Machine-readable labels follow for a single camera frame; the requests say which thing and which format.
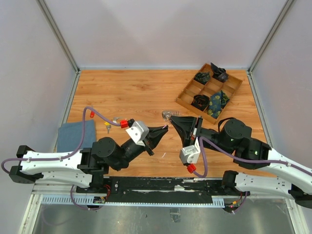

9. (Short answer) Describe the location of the purple cable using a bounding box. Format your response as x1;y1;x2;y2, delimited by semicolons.
1;106;129;175
186;136;312;178

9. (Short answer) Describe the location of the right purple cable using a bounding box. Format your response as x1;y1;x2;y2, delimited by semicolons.
186;136;312;178

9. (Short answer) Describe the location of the large keyring with yellow handle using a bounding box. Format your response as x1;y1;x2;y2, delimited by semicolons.
161;110;180;121

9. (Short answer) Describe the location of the folded blue cloth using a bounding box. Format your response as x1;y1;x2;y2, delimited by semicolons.
57;120;97;153

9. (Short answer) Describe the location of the dark rolled tie top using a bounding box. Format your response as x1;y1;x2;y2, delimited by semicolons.
210;62;229;83

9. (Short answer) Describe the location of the wooden compartment tray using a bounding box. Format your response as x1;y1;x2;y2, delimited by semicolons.
175;63;243;124

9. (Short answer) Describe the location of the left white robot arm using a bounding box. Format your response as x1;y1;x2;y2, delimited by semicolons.
9;121;168;193

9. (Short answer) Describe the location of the green patterned rolled tie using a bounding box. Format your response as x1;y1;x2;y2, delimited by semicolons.
194;72;211;85

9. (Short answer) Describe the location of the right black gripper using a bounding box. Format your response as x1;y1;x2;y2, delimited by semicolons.
170;114;234;155

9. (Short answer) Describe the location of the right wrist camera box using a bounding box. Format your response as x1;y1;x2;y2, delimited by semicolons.
179;144;200;164

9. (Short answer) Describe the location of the black orange rolled tie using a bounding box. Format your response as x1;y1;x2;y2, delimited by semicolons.
191;95;210;111

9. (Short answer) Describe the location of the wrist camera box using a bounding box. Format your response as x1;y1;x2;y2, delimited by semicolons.
126;121;149;146
179;144;200;164

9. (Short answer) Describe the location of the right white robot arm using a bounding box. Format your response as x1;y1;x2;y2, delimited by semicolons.
169;116;312;209

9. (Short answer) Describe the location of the blue yellow leaf tie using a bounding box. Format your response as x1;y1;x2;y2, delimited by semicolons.
207;90;230;119

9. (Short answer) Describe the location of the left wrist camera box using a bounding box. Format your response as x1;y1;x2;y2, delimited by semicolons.
126;121;149;146

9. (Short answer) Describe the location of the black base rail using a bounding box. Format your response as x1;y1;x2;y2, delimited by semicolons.
75;176;251;205

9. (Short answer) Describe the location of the key with yellow tag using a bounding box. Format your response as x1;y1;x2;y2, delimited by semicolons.
104;122;112;134

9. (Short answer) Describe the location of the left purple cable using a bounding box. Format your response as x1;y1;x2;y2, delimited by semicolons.
1;106;129;175

